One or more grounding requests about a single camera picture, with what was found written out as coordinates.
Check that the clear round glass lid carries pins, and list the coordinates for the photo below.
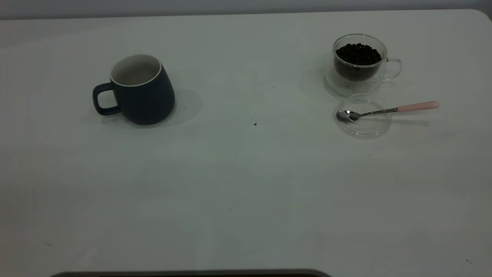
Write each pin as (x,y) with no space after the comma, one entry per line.
(365,129)

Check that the dark coffee beans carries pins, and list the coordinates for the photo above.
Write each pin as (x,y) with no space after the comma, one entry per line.
(358,54)

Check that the dark grey ceramic mug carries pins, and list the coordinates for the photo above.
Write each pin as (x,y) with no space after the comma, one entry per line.
(148,100)

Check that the clear glass saucer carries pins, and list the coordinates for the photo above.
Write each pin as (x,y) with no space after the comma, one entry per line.
(334,85)

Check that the clear double-wall glass cup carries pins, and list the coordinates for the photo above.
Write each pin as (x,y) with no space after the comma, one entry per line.
(359,75)

